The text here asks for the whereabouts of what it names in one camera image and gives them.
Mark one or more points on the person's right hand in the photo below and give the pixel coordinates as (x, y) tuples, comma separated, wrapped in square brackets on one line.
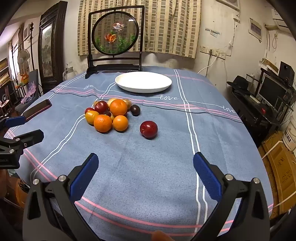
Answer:
[(161, 236)]

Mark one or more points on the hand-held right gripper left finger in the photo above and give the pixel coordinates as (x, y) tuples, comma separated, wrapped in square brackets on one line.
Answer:
[(84, 178)]

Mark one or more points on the red-edged smartphone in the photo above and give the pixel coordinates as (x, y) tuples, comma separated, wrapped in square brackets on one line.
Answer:
[(37, 109)]

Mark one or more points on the red apple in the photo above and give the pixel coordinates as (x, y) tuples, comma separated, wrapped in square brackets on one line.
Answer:
[(148, 129), (101, 106)]

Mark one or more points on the white wall outlet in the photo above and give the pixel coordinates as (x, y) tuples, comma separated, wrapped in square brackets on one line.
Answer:
[(203, 49)]

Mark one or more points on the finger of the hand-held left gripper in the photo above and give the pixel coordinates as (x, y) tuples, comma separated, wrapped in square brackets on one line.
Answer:
[(14, 121), (30, 137)]

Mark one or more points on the grey chair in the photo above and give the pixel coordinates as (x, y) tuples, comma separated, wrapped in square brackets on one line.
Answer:
[(32, 76)]

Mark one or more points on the dark purple plum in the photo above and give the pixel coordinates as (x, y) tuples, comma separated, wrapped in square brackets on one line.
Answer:
[(107, 113), (135, 110)]

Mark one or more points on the round goldfish screen on stand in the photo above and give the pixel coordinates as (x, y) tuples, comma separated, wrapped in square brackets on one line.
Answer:
[(115, 34)]

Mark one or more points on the blue plaid tablecloth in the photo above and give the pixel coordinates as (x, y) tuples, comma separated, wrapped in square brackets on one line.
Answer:
[(143, 173)]

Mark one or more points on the cardboard box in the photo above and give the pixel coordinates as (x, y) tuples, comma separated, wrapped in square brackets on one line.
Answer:
[(277, 166)]

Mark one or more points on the orange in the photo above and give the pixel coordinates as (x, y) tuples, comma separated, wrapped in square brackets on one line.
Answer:
[(118, 107), (120, 123), (103, 123)]

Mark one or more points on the dark carved wooden framed panel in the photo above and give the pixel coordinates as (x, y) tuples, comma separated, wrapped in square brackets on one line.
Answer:
[(49, 46)]

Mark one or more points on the dark wooden coat stand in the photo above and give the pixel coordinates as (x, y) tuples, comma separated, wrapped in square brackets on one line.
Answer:
[(31, 46)]

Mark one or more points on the wall electrical box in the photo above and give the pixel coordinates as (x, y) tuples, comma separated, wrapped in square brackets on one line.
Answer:
[(255, 29)]

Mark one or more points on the small red tomato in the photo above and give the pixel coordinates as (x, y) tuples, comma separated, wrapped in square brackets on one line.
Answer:
[(88, 110)]

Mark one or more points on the white labelled bucket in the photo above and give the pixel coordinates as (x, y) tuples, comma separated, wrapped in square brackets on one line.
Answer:
[(290, 136)]

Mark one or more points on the small yellow-green fruit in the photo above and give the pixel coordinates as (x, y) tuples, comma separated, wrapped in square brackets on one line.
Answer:
[(112, 101), (128, 102), (95, 103)]

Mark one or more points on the white round plate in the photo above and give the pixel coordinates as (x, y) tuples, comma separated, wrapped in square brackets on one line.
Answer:
[(143, 81)]

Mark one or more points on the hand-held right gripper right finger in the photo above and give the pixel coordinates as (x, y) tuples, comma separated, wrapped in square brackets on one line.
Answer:
[(207, 178)]

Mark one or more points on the black speaker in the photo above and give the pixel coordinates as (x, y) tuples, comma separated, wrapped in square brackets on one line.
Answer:
[(286, 69)]

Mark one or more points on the computer monitor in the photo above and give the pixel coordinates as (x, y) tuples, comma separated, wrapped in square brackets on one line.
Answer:
[(269, 90)]

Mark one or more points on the standing electric fan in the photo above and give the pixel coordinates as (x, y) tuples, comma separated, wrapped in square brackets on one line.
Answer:
[(23, 57)]

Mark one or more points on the white air conditioner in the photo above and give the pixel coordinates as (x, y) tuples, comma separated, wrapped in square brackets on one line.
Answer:
[(279, 20)]

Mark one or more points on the yellow-orange persimmon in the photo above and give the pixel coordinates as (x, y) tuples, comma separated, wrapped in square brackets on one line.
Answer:
[(91, 117)]

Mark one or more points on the black hat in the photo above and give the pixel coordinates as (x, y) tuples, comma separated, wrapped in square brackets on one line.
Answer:
[(240, 83)]

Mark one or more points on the white kettle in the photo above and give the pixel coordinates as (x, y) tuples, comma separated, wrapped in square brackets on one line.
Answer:
[(69, 74)]

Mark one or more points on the beige checked curtain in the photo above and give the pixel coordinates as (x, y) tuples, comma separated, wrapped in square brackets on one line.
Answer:
[(166, 27)]

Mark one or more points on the black media desk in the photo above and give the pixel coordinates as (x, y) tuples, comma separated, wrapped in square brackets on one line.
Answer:
[(249, 109)]

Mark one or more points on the purple cloth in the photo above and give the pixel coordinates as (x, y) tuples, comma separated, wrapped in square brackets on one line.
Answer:
[(30, 92)]

